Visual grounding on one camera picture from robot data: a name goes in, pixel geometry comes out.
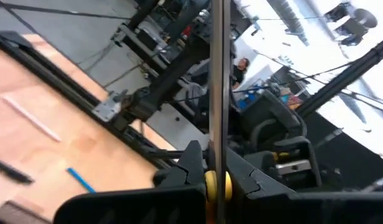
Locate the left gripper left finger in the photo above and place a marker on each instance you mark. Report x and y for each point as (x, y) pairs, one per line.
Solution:
(178, 202)

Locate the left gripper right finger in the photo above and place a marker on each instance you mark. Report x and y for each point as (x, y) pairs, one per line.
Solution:
(272, 208)

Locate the blue pencil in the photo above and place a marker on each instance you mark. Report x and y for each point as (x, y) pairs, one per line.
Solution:
(80, 180)

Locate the black pen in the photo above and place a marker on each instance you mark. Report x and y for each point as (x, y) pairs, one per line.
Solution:
(10, 171)

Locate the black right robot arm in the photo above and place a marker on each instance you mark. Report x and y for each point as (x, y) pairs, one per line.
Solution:
(272, 112)

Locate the person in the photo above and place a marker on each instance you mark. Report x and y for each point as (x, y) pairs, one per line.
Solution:
(239, 74)

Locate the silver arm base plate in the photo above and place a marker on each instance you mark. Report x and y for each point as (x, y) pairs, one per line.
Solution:
(107, 109)

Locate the black aluminium table frame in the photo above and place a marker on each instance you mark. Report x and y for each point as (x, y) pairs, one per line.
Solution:
(57, 77)

